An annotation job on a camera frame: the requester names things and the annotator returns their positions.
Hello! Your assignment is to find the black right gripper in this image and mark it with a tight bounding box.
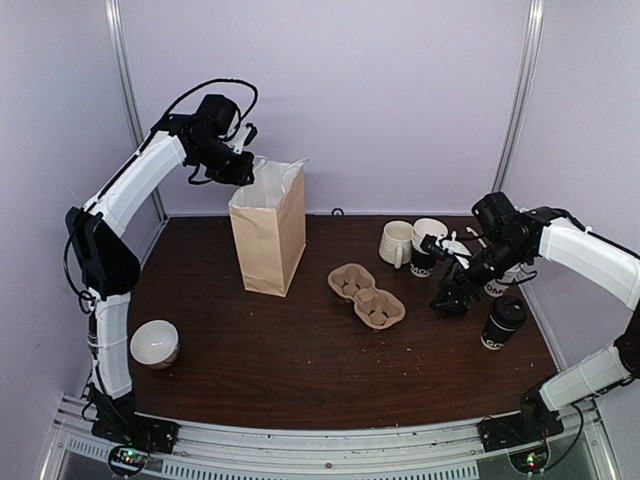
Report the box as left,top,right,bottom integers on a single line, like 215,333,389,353
430,237,529,311

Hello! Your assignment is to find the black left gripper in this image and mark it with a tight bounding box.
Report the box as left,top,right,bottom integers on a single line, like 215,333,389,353
193,137,255,186

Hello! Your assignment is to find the stack of black paper cups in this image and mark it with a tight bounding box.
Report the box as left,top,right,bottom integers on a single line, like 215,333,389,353
410,218,448,278

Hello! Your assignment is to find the black paper coffee cup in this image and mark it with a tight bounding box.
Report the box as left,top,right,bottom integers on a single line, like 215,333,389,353
480,308,525,351

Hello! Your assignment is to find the black plastic cup lid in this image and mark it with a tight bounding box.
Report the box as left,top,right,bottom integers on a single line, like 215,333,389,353
491,295,527,328

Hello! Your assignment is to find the brown paper takeout bag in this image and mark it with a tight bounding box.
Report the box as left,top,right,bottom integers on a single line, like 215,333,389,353
228,157,308,297

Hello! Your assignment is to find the cardboard cup carrier tray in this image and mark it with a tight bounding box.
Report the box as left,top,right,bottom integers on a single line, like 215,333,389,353
327,263,406,331

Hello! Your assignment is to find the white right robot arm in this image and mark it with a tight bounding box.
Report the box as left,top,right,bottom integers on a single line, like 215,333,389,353
431,192,639,442

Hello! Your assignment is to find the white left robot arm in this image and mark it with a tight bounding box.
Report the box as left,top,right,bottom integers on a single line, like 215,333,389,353
65,94,257,444

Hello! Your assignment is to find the white cup holding straws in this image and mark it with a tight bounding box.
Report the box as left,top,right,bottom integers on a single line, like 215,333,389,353
484,265,521,298

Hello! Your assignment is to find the wrapped white straws bundle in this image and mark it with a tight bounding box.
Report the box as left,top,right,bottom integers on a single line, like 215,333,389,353
466,226,487,248

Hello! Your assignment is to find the cream ribbed ceramic mug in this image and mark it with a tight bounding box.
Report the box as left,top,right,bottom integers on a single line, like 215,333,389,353
378,220,413,269

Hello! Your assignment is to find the white ceramic bowl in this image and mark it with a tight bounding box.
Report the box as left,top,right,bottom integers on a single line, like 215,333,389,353
130,319,180,370

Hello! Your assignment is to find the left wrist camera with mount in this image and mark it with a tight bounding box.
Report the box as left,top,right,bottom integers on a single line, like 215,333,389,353
228,123,258,155

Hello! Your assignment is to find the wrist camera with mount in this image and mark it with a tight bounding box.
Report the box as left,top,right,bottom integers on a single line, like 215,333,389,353
420,234,472,269
228,123,258,155

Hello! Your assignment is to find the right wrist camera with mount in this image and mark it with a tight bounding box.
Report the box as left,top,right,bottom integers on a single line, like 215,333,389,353
420,234,472,269

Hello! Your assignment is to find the left aluminium frame post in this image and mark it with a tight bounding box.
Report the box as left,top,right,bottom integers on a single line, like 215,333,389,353
103,0,166,224

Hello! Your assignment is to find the aluminium frame post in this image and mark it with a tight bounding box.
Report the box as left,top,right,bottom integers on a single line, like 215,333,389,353
492,0,545,192
103,0,166,224

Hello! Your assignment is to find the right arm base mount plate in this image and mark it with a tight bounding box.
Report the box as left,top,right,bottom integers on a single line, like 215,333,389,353
477,411,564,452

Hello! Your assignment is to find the aluminium front rail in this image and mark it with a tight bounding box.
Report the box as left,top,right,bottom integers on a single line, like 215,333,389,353
37,397,620,479

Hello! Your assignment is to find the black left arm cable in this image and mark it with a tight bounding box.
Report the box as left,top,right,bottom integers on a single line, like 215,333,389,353
62,77,260,314

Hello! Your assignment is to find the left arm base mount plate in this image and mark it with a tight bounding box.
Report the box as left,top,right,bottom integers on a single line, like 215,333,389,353
91,413,179,454

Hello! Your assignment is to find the right aluminium frame post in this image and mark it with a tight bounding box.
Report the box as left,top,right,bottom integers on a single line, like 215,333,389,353
492,0,545,192

